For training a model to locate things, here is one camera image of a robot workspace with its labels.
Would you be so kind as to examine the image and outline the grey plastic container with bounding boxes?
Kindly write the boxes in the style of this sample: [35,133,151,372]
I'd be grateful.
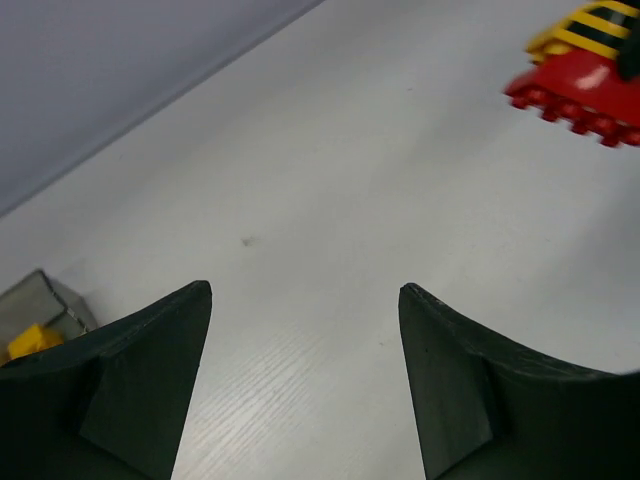
[1,269,98,348]

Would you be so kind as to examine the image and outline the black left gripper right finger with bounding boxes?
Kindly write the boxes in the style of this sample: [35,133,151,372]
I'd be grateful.
[398,283,639,479]

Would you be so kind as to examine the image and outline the yellow long lego brick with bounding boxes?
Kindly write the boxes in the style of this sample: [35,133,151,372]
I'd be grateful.
[7,324,64,360]

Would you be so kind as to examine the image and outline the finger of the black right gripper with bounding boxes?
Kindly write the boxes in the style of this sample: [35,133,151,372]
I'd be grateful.
[617,29,640,82]

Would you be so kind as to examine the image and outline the yellow striped curved lego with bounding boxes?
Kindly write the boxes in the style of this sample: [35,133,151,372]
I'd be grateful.
[525,1,639,65]

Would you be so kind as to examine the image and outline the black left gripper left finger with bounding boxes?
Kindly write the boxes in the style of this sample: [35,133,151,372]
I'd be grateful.
[1,280,212,479]

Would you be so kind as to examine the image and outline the red curved lego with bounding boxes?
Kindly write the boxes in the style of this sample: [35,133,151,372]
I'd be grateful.
[504,49,639,147]

